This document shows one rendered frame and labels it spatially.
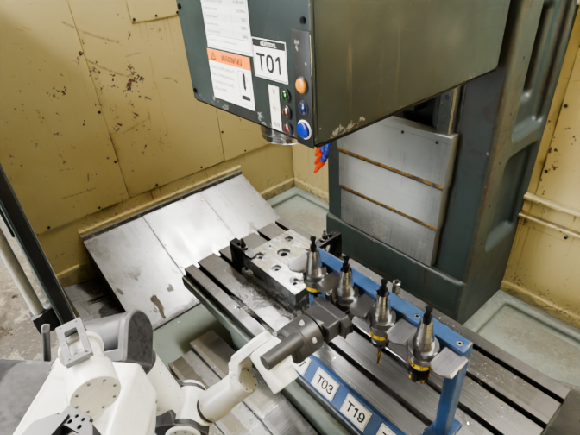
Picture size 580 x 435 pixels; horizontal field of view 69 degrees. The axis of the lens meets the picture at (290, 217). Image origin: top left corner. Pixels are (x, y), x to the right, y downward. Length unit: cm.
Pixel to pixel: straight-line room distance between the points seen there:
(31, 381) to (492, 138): 124
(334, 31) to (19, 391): 76
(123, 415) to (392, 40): 79
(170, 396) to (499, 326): 136
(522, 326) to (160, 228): 165
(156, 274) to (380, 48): 148
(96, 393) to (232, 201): 172
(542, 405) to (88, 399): 108
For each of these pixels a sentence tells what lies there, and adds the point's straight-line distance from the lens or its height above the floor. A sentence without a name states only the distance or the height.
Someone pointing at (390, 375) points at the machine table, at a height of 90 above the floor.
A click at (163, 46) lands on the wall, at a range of 206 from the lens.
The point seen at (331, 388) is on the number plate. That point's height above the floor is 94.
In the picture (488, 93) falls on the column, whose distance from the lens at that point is 134.
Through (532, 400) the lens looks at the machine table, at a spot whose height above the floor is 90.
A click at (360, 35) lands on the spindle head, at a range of 80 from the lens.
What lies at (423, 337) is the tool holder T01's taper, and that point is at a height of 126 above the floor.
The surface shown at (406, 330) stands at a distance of 99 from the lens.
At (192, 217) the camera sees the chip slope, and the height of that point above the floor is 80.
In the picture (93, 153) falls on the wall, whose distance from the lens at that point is 202.
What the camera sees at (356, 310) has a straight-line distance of 102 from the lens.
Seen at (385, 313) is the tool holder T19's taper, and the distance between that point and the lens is 97.
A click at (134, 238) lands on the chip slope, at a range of 213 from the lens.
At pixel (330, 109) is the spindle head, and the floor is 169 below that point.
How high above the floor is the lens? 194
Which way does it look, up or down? 33 degrees down
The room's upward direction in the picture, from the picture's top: 4 degrees counter-clockwise
